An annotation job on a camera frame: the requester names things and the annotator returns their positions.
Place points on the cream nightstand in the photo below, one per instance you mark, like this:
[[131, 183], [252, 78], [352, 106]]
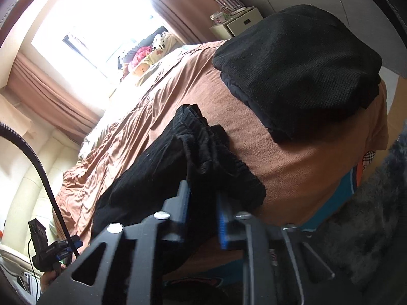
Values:
[[241, 22]]

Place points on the pink cloth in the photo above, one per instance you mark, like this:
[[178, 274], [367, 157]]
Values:
[[140, 57]]

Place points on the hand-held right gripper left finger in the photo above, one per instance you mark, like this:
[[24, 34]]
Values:
[[187, 209]]

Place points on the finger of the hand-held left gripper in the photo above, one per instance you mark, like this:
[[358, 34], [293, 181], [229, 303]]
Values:
[[70, 244], [63, 254]]

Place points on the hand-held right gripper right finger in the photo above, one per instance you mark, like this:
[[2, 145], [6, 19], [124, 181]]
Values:
[[222, 225]]

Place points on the pile of clothes and toys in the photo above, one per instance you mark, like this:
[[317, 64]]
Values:
[[149, 39]]

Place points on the cream padded headboard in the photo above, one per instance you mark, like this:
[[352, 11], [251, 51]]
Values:
[[28, 190]]

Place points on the grey fluffy rug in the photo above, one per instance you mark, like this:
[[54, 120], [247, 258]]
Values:
[[365, 228]]

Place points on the person's left hand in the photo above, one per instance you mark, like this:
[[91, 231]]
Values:
[[49, 281]]

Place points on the folded black garment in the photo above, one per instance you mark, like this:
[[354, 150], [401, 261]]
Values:
[[295, 70]]

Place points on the bed with brown blanket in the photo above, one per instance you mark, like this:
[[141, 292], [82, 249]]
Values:
[[286, 171]]

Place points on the black pants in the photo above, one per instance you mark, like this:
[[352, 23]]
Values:
[[152, 178]]

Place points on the white cup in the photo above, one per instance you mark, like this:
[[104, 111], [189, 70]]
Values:
[[218, 18]]

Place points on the pink curtain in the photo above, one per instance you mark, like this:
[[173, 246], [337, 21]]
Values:
[[47, 95], [178, 9]]

